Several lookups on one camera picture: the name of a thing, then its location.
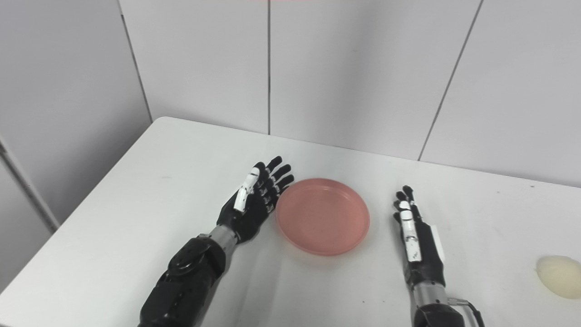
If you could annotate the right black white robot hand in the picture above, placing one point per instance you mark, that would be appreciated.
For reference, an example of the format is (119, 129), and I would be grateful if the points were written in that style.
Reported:
(420, 245)

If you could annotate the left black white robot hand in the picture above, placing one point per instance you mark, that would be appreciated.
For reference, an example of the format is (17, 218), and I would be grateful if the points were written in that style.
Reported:
(254, 204)

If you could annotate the pink round plate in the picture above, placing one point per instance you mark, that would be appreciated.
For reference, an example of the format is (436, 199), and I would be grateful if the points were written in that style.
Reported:
(322, 216)

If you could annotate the cream steamed bun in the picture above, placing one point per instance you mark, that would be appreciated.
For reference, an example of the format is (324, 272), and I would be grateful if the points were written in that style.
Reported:
(560, 276)

